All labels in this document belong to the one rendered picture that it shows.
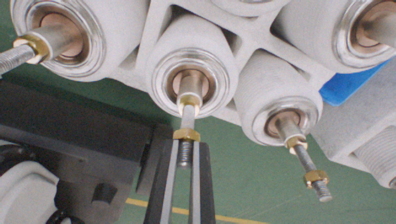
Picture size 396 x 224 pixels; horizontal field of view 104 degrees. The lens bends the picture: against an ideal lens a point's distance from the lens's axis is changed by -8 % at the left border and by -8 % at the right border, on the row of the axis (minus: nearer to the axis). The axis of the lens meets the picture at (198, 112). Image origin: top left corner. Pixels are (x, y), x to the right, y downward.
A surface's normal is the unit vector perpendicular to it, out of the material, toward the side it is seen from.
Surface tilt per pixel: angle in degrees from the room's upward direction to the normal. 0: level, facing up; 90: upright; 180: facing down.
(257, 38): 0
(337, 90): 88
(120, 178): 45
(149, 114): 0
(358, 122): 90
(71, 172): 0
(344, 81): 88
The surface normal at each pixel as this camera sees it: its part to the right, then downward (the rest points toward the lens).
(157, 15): 0.00, 0.62
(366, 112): -0.92, -0.30
